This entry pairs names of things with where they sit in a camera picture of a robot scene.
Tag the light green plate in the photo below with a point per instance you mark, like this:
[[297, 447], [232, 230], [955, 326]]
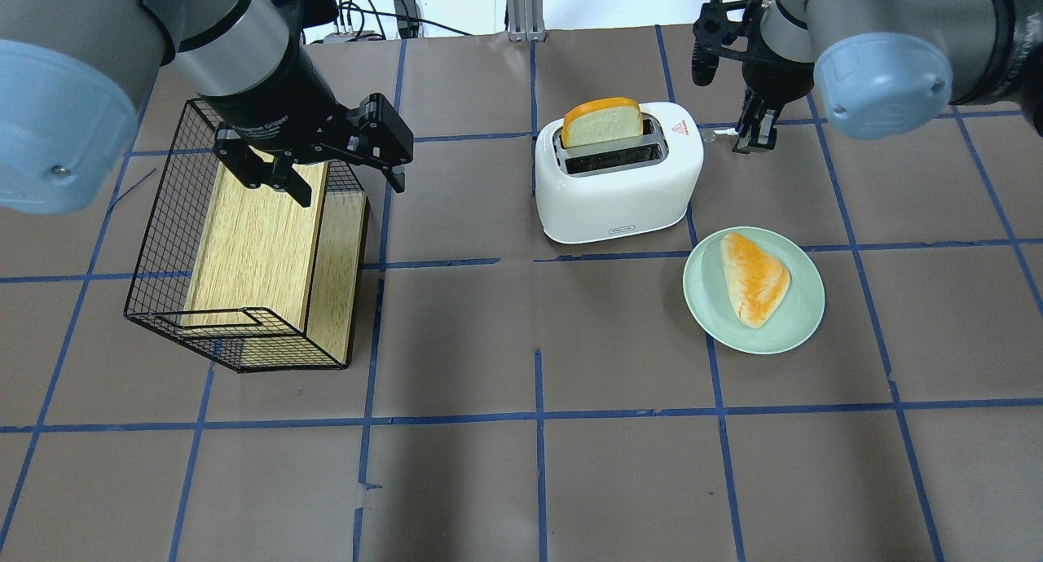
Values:
[[798, 316]]

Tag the bread slice in toaster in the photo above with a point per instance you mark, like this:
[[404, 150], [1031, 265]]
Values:
[[602, 120]]

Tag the wooden shelf in basket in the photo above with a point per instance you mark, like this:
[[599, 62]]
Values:
[[273, 284]]

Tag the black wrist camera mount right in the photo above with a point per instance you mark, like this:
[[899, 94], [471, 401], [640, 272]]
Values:
[[725, 32]]

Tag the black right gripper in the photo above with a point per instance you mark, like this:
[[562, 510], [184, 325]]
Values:
[[775, 87]]

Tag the triangular bread on plate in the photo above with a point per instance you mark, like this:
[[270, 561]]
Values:
[[756, 281]]

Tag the black power adapter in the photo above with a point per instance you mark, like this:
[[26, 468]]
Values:
[[407, 15]]

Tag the white toaster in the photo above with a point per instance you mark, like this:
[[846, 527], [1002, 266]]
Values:
[[622, 187]]

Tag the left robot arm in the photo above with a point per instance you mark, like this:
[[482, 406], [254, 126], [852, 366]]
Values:
[[75, 74]]

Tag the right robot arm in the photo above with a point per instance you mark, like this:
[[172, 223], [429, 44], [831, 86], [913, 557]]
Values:
[[886, 67]]

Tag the black wire basket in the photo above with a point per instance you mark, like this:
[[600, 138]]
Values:
[[163, 272]]

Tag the aluminium frame post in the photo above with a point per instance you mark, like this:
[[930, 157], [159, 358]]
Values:
[[525, 20]]

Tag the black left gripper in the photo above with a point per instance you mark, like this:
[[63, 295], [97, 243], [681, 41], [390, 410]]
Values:
[[273, 102]]

